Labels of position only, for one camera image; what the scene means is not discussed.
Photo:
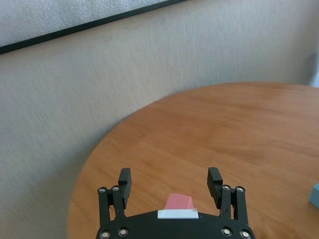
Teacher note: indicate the light blue cube block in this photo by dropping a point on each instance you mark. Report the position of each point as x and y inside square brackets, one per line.
[315, 196]

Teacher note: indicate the black wall rail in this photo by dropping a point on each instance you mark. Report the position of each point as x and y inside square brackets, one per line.
[87, 23]

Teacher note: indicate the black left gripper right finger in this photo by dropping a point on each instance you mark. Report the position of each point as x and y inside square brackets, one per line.
[215, 191]

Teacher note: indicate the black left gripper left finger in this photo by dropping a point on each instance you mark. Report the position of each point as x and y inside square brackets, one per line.
[123, 194]

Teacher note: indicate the pink cube block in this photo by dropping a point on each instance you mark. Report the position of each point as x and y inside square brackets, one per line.
[178, 202]

